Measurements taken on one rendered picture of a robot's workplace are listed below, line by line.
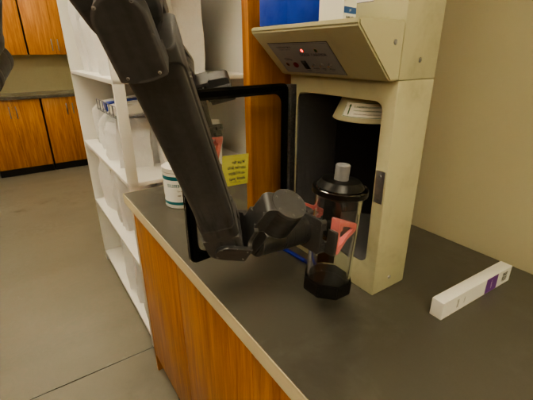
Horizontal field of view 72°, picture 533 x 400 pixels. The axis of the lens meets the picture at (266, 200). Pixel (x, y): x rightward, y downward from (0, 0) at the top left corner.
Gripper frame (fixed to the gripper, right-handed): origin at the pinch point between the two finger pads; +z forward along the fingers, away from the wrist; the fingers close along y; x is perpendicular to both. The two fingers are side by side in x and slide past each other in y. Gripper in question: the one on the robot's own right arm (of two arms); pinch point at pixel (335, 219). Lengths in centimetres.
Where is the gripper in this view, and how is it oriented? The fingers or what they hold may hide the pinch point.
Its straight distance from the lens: 74.1
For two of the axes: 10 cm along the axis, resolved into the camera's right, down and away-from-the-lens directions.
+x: -0.6, 9.4, 3.3
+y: -5.9, -3.0, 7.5
